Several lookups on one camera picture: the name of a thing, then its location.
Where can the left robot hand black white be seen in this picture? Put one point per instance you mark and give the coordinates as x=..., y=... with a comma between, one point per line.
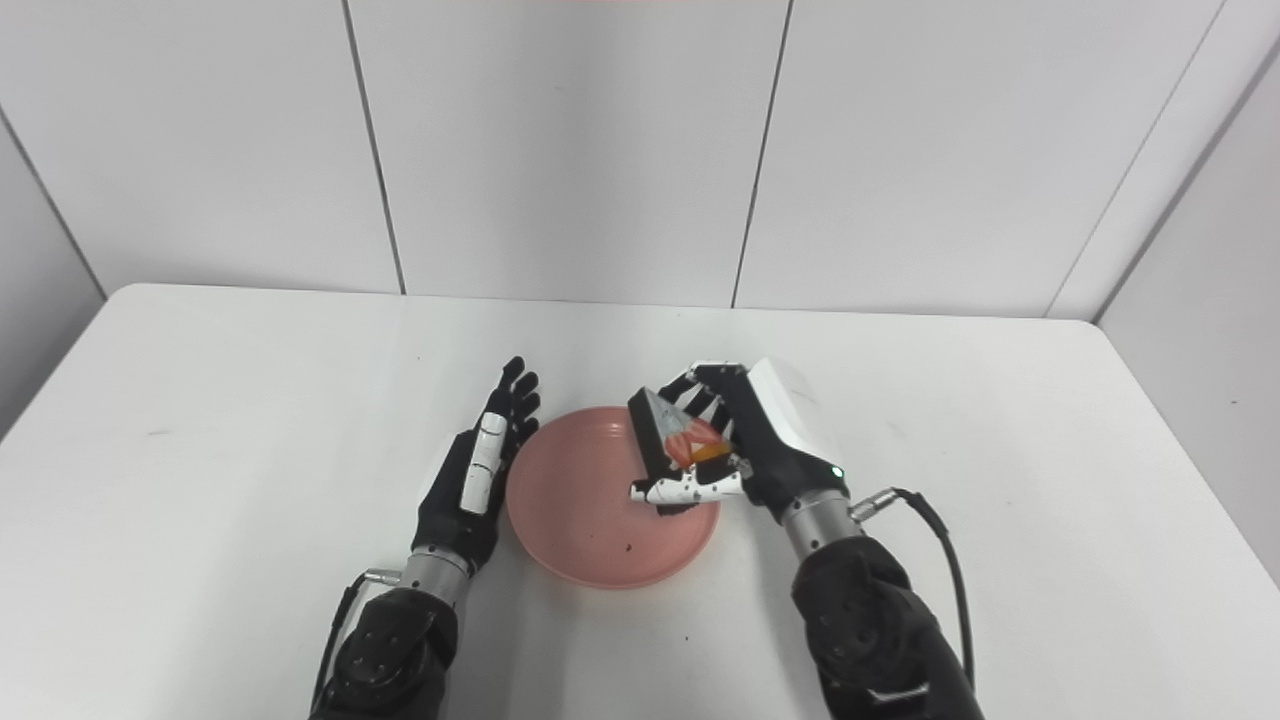
x=470, y=490

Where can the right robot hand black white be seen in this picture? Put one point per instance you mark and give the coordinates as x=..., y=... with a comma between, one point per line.
x=770, y=440

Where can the chocolate cake slice with fruit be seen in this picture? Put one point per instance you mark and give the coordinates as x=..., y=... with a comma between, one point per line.
x=665, y=440

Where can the pink plate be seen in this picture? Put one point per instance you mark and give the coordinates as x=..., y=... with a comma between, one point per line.
x=590, y=530

